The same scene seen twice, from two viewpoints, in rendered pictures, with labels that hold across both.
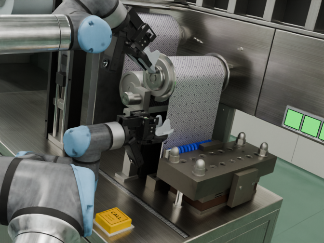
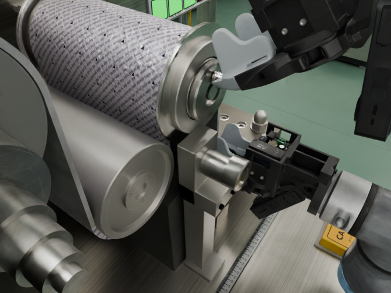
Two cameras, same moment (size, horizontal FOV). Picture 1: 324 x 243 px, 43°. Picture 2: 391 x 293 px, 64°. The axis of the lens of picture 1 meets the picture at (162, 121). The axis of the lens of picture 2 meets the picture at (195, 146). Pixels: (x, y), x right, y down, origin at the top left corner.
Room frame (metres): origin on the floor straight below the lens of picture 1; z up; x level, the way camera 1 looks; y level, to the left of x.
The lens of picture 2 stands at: (1.28, 0.35, 1.46)
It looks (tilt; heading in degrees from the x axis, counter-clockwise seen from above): 44 degrees down; 260
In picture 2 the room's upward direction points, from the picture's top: straight up
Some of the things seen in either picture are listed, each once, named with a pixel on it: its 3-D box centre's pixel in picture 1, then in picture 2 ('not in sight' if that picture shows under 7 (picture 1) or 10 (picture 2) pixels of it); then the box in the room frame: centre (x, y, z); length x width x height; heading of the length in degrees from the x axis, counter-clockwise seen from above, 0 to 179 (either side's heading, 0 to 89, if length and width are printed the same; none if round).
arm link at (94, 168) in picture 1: (77, 173); (379, 276); (0.98, 0.20, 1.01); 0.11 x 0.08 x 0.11; 93
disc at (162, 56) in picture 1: (158, 77); (197, 86); (1.22, 0.03, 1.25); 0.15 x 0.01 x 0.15; 45
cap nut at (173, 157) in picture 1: (174, 154); not in sight; (1.12, -0.05, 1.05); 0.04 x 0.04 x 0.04
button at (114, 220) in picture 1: (113, 220); (344, 236); (0.94, 0.09, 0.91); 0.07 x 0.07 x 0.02; 45
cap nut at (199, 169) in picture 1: (199, 166); (259, 119); (1.06, -0.13, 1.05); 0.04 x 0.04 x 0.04
